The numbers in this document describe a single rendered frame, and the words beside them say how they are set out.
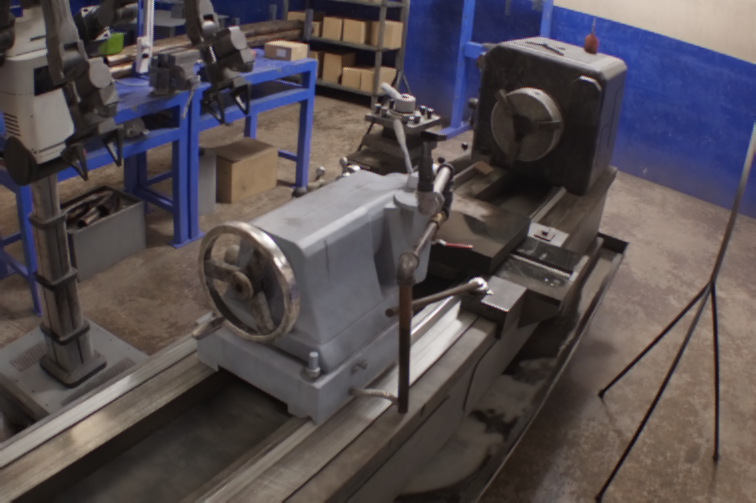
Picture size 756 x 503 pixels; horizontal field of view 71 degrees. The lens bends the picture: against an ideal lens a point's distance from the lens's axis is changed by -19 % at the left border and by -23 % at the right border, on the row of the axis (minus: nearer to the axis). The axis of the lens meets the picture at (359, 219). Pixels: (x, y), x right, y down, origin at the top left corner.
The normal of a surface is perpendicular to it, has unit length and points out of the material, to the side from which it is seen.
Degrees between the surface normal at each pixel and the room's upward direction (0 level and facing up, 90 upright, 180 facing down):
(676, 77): 90
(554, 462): 0
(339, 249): 82
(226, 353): 90
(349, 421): 0
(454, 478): 0
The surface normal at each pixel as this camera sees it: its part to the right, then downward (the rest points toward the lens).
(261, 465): 0.68, -0.37
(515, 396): 0.09, -0.90
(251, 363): -0.54, 0.31
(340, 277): 0.83, 0.07
